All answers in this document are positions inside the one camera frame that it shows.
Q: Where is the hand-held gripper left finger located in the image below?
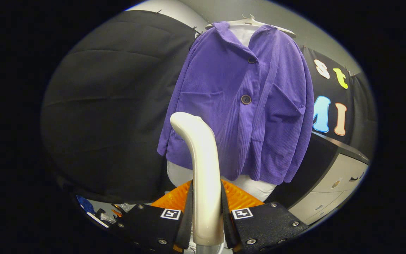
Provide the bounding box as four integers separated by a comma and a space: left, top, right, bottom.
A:
117, 181, 194, 254

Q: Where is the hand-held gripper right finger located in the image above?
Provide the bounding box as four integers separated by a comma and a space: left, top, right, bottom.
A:
221, 180, 309, 254

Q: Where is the white garment steamer wand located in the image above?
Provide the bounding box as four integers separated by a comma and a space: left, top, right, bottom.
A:
170, 112, 225, 247

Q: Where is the purple corduroy jacket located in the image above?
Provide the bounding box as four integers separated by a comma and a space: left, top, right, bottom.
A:
157, 22, 315, 186

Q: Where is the white garment form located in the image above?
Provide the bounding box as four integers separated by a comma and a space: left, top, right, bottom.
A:
167, 25, 277, 202

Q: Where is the white clothes hanger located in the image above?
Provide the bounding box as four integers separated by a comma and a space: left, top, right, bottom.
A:
205, 14, 297, 38

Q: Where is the blue cloth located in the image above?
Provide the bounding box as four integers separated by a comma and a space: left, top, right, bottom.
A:
77, 196, 96, 214

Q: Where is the grey cabinet with black top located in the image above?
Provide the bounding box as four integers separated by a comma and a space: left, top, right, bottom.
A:
265, 131, 370, 225

